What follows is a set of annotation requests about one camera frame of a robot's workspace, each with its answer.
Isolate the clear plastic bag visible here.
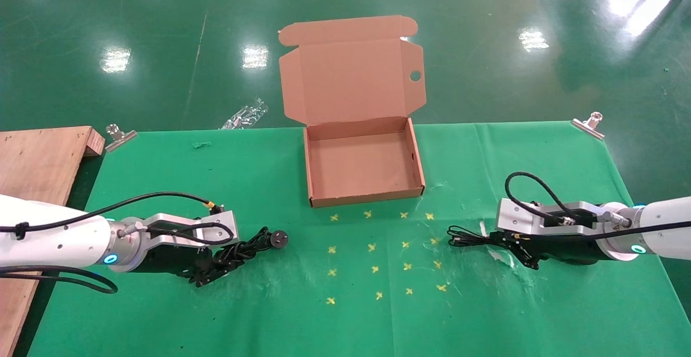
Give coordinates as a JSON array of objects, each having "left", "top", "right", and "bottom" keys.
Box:
[{"left": 219, "top": 98, "right": 269, "bottom": 131}]

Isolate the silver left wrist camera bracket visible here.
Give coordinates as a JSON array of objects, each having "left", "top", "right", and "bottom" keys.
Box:
[{"left": 141, "top": 210, "right": 239, "bottom": 247}]

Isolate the short black left gripper cable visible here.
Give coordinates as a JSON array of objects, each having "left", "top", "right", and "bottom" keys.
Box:
[{"left": 116, "top": 222, "right": 235, "bottom": 245}]

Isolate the open brown cardboard box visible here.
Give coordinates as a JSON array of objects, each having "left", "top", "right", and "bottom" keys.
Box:
[{"left": 278, "top": 15, "right": 427, "bottom": 208}]

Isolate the slack black left arm cable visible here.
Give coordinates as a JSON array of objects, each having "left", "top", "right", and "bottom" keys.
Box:
[{"left": 0, "top": 265, "right": 118, "bottom": 294}]

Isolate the silver metal binder clamp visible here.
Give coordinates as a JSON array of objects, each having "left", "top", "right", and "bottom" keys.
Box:
[
  {"left": 105, "top": 124, "right": 138, "bottom": 153},
  {"left": 571, "top": 112, "right": 606, "bottom": 140}
]

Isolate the looped black right gripper cable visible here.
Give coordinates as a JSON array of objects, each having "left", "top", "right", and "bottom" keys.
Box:
[{"left": 505, "top": 172, "right": 632, "bottom": 227}]

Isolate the long black left arm cable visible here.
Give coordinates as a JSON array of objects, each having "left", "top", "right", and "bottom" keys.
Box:
[{"left": 0, "top": 192, "right": 223, "bottom": 233}]

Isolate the long black arm cable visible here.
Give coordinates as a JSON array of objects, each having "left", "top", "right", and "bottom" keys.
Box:
[
  {"left": 507, "top": 219, "right": 691, "bottom": 240},
  {"left": 0, "top": 192, "right": 223, "bottom": 233}
]

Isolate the green tablecloth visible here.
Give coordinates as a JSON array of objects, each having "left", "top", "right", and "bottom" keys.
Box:
[{"left": 27, "top": 121, "right": 691, "bottom": 357}]

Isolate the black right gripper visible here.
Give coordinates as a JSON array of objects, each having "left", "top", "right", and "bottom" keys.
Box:
[{"left": 486, "top": 230, "right": 602, "bottom": 270}]

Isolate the black data cable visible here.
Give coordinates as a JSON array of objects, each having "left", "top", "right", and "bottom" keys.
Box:
[{"left": 221, "top": 226, "right": 289, "bottom": 264}]

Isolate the black wired mouse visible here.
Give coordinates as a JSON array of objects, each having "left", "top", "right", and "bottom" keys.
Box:
[{"left": 447, "top": 225, "right": 492, "bottom": 248}]

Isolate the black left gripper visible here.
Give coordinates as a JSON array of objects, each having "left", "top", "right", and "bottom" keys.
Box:
[{"left": 132, "top": 241, "right": 254, "bottom": 288}]

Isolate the brown wooden board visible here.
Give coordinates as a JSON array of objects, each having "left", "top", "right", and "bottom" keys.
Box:
[{"left": 0, "top": 126, "right": 106, "bottom": 357}]

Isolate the long black right arm cable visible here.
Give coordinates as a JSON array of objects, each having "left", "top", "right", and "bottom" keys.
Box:
[{"left": 507, "top": 219, "right": 691, "bottom": 240}]

